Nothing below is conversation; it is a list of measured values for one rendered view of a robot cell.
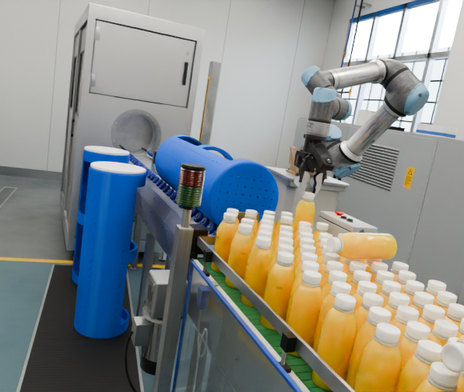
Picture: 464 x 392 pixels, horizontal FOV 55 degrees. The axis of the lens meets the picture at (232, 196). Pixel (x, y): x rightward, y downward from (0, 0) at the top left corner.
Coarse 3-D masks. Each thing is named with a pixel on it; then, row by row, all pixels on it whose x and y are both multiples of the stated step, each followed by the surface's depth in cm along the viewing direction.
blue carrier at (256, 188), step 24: (168, 144) 228; (192, 144) 208; (168, 168) 212; (216, 168) 165; (240, 168) 162; (264, 168) 165; (216, 192) 160; (240, 192) 164; (264, 192) 168; (216, 216) 163
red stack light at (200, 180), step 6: (180, 168) 110; (180, 174) 110; (186, 174) 108; (192, 174) 108; (198, 174) 109; (204, 174) 110; (180, 180) 110; (186, 180) 109; (192, 180) 109; (198, 180) 109; (192, 186) 109; (198, 186) 109
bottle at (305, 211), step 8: (304, 200) 149; (312, 200) 150; (296, 208) 152; (304, 208) 149; (312, 208) 149; (296, 216) 151; (304, 216) 149; (312, 216) 149; (296, 224) 151; (312, 224) 151
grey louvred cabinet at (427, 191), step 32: (352, 128) 377; (384, 160) 330; (416, 160) 298; (448, 160) 288; (352, 192) 367; (384, 192) 327; (416, 192) 295; (448, 192) 294; (384, 224) 323; (416, 224) 293; (448, 224) 299; (416, 256) 298; (448, 256) 306; (448, 288) 312
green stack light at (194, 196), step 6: (180, 186) 110; (186, 186) 109; (180, 192) 110; (186, 192) 109; (192, 192) 109; (198, 192) 110; (180, 198) 110; (186, 198) 109; (192, 198) 109; (198, 198) 110; (180, 204) 110; (186, 204) 110; (192, 204) 110; (198, 204) 111
